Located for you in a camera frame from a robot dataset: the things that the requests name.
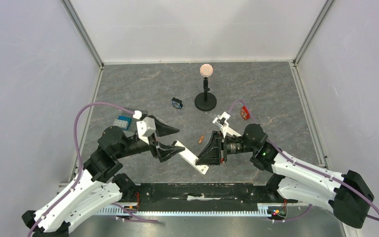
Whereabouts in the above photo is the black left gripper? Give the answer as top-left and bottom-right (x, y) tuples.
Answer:
(115, 115), (186, 161)

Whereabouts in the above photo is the white remote control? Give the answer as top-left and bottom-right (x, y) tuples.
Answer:
(172, 140), (209, 175)

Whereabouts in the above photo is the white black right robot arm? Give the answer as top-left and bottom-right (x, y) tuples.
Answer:
(196, 123), (374, 229)

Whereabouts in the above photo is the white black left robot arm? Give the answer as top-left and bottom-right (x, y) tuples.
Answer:
(22, 116), (185, 237)

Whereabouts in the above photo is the small black blue block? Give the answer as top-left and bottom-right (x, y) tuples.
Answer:
(171, 97), (183, 109)

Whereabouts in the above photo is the blue grey lego brick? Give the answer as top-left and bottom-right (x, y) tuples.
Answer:
(113, 116), (132, 130)

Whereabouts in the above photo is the grey lego baseplate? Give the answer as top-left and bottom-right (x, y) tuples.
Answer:
(123, 108), (147, 132)

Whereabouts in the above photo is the small red toy block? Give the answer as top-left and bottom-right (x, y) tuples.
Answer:
(240, 106), (251, 120)

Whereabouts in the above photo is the black round stand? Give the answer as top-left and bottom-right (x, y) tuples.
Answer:
(194, 77), (217, 112)

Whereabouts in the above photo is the pink ball on stand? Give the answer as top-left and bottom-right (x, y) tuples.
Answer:
(199, 64), (214, 78)

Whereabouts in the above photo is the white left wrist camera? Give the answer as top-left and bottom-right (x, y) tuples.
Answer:
(136, 117), (156, 137)

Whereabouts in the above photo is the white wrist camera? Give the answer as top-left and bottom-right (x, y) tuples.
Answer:
(212, 112), (241, 138)
(136, 117), (156, 137)

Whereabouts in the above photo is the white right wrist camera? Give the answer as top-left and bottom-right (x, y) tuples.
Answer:
(212, 112), (241, 138)

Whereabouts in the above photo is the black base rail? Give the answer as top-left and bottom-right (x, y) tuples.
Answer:
(130, 183), (284, 212)

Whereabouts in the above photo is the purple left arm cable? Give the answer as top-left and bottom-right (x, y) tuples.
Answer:
(26, 102), (159, 237)

